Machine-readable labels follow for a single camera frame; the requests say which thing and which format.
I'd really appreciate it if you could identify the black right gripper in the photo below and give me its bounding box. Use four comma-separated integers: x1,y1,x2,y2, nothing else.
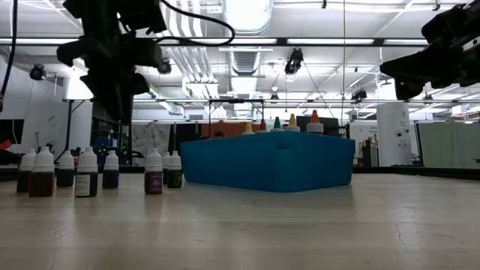
380,1,480,101

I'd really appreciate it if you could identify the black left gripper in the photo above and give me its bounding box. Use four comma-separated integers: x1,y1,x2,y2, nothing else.
56,32,163,127

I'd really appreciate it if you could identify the small blue dropper bottle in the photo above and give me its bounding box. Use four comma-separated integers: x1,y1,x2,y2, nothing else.
102,150,121,190

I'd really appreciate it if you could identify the small dark green dropper bottle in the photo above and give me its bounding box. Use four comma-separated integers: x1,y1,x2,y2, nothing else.
166,150,184,189

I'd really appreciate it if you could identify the large orange dye bottle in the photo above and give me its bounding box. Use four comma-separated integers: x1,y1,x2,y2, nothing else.
306,109,325,135

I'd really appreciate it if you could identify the large yellow dye bottle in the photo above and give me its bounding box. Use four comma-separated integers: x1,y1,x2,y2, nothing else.
284,113,301,133

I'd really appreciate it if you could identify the long black horizontal beam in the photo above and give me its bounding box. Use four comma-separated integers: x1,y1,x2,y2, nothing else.
61,97,480,105

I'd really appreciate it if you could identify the black shelving unit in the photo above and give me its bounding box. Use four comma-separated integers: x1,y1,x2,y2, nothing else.
91,100,127,168

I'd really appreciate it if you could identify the grey marbled panel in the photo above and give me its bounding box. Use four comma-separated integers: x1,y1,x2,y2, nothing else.
130,122,172,166

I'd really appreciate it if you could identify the grey-green partition panel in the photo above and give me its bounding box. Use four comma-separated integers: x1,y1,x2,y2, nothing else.
417,121,480,169

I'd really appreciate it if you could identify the small black dropper bottle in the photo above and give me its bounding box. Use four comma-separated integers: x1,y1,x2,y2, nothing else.
73,146,100,199

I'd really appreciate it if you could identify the dark monitor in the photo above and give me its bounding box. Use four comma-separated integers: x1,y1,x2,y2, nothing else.
295,115,341,137

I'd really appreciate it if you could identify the small purple dropper bottle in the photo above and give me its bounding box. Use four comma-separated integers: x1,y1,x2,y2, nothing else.
144,148,164,196

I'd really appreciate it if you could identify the orange panel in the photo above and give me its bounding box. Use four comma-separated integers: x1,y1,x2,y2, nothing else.
200,120,249,138

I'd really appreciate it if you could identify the small brown dropper bottle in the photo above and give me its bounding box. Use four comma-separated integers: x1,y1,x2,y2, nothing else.
28,146,56,199

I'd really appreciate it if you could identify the black screen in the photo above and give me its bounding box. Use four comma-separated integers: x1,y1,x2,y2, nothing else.
0,118,25,146

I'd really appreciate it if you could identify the small dark red dropper bottle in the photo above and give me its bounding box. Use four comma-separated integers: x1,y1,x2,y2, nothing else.
16,148,38,194

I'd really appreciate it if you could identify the black crossbar with light strips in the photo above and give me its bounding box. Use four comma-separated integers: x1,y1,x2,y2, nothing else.
0,36,431,47

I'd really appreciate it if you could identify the teal plastic bin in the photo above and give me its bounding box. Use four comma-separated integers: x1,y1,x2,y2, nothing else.
179,130,356,194

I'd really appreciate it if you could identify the white rectangular air duct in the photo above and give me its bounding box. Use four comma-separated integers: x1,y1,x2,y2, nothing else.
130,67,185,116

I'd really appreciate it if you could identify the thin black hanging cable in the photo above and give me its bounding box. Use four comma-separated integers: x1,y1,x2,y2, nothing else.
340,0,347,127

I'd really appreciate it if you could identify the black aluminium rig frame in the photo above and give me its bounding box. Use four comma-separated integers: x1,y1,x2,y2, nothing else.
0,163,480,183

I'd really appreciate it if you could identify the black metal stand frame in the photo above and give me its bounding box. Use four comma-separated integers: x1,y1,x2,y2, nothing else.
208,98,266,128

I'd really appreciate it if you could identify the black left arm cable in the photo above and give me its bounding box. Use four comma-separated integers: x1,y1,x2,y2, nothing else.
155,0,236,48
0,0,19,99

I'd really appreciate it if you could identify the silver round ventilation duct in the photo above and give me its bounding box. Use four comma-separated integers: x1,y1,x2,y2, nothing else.
220,0,275,78

